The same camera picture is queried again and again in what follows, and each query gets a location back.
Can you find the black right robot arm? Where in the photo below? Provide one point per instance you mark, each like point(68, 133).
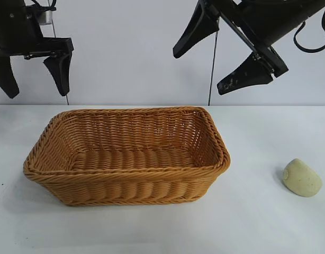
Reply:
point(316, 5)

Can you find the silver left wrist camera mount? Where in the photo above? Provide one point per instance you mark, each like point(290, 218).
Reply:
point(46, 17)

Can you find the pale yellow egg yolk pastry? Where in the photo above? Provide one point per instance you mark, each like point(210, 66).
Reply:
point(302, 180)

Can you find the woven tan wicker basket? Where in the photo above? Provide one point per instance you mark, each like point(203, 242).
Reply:
point(125, 185)

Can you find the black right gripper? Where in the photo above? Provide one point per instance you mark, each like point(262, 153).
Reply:
point(271, 22)

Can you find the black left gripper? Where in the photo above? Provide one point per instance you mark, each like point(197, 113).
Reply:
point(17, 29)

